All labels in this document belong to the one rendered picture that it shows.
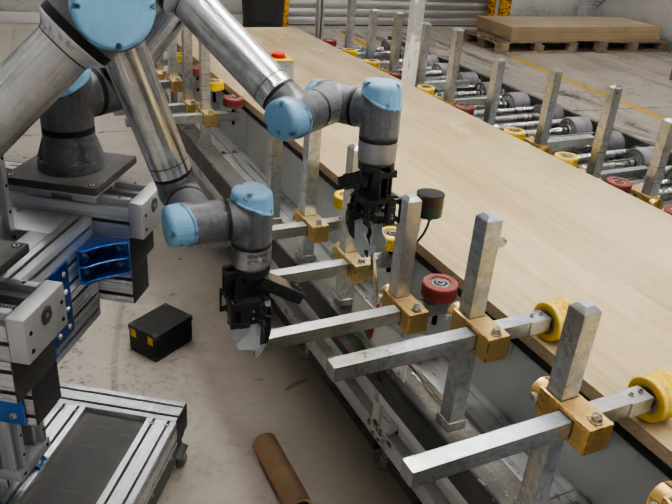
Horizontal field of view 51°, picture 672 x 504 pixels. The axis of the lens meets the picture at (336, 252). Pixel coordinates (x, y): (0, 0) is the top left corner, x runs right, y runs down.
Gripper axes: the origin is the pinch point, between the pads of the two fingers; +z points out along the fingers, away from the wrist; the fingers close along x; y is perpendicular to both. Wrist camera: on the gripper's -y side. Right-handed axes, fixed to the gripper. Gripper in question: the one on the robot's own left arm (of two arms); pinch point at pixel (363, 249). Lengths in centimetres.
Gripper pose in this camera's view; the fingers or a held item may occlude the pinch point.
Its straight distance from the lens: 146.1
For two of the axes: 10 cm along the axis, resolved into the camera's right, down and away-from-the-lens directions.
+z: -0.6, 8.9, 4.4
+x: 9.0, -1.4, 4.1
